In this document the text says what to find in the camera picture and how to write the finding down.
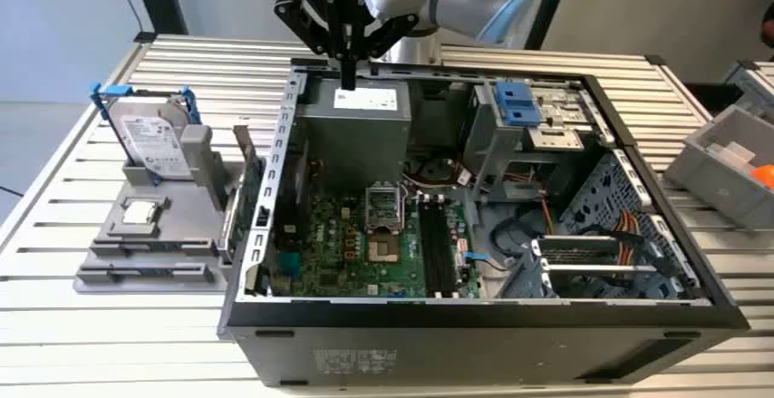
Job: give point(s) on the metal disk bay cage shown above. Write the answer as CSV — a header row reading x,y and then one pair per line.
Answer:
x,y
581,241

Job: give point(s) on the grey parts rack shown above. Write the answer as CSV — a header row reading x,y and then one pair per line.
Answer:
x,y
194,226

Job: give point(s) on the grey power supply unit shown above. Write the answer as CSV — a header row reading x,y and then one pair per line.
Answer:
x,y
351,144

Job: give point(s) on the RAM stick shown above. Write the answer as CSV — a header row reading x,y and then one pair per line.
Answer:
x,y
146,274
151,248

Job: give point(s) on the grey plastic bin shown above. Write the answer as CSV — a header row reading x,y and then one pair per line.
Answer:
x,y
720,194

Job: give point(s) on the teal board connector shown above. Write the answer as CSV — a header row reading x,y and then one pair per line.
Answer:
x,y
291,265

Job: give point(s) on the hard disk in blue carrier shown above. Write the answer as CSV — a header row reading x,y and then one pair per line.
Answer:
x,y
149,139

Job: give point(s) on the green motherboard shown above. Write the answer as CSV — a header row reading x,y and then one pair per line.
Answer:
x,y
388,280

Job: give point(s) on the green graphics card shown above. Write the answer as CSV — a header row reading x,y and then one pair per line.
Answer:
x,y
251,189

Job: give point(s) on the blue SATA port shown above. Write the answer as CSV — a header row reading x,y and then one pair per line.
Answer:
x,y
397,294

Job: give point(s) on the blue plastic drive latch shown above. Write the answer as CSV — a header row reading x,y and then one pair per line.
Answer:
x,y
517,103

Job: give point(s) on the seated person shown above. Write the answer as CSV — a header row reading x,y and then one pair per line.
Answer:
x,y
769,31

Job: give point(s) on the pale grey storage box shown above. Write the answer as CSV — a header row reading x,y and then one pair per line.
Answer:
x,y
753,76

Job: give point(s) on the grey metal drive bay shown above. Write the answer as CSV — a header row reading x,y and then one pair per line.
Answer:
x,y
557,139

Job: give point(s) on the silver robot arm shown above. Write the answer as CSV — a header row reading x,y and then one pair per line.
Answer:
x,y
460,3

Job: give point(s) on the thin locking lever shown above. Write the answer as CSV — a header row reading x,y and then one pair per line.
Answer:
x,y
404,212

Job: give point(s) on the CPU socket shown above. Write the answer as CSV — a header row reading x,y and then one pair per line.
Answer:
x,y
384,248

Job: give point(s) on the white block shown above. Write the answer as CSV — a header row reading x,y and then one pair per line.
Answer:
x,y
732,153

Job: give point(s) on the black RAM slot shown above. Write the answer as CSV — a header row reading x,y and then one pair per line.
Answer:
x,y
449,244
434,244
428,244
442,244

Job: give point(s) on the orange object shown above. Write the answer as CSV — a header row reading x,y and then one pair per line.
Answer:
x,y
764,177

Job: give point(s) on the black upright bar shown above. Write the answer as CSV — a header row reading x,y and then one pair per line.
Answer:
x,y
560,3

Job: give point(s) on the black PC case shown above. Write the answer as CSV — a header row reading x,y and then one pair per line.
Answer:
x,y
424,352

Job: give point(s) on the round black cooling fan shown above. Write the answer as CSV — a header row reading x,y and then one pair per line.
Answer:
x,y
441,169

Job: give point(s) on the black square chip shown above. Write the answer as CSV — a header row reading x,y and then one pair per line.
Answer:
x,y
330,278

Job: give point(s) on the silver CPU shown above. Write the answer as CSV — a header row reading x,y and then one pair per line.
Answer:
x,y
138,213

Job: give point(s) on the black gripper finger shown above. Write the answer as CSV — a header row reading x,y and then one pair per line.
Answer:
x,y
388,35
306,28

